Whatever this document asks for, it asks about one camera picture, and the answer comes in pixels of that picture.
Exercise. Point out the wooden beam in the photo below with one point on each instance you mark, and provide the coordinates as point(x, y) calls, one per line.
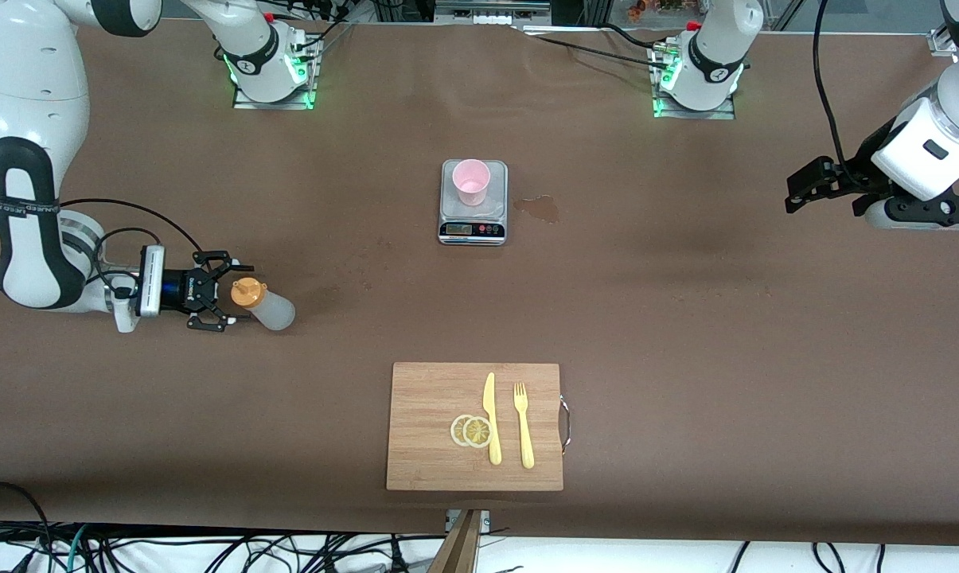
point(459, 549)

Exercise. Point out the yellow plastic knife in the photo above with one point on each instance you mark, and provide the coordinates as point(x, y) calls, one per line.
point(492, 422)

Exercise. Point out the small metal bracket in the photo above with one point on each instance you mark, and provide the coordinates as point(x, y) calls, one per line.
point(485, 521)

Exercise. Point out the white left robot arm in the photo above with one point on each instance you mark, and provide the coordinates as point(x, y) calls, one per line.
point(925, 159)

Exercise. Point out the aluminium frame rail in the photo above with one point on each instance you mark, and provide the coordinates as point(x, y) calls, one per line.
point(491, 8)

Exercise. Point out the brown table cover sheet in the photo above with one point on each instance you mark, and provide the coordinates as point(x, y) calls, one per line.
point(686, 318)

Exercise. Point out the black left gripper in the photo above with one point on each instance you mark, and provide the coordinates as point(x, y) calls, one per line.
point(859, 173)

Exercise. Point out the wooden cutting board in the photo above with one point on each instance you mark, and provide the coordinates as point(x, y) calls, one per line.
point(431, 430)

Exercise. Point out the pink plastic cup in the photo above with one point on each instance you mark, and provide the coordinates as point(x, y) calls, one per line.
point(472, 181)

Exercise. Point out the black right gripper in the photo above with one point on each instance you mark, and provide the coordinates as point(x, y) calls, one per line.
point(191, 290)

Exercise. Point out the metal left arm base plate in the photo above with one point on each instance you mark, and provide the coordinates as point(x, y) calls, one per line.
point(694, 114)

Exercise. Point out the silver table corner bracket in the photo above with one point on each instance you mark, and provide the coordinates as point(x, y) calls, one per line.
point(941, 41)

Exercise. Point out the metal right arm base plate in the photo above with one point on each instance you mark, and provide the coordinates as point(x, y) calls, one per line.
point(276, 104)

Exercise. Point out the silver digital kitchen scale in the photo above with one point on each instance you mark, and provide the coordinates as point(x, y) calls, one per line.
point(473, 229)

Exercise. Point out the yellow plastic fork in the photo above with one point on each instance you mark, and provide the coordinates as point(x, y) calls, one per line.
point(525, 438)

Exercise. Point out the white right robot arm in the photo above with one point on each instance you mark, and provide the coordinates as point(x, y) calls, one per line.
point(25, 95)

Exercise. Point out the lemon slice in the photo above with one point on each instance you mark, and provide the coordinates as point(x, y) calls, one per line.
point(456, 430)
point(477, 432)

